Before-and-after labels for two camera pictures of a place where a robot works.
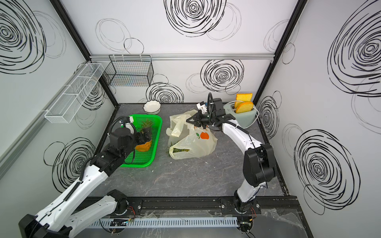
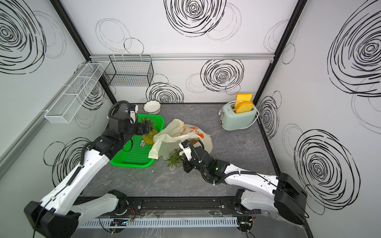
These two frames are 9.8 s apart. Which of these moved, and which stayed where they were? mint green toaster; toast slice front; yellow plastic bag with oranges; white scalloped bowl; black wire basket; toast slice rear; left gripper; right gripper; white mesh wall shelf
Moved: right gripper; yellow plastic bag with oranges; left gripper
Stayed: white scalloped bowl; black wire basket; toast slice front; mint green toaster; white mesh wall shelf; toast slice rear
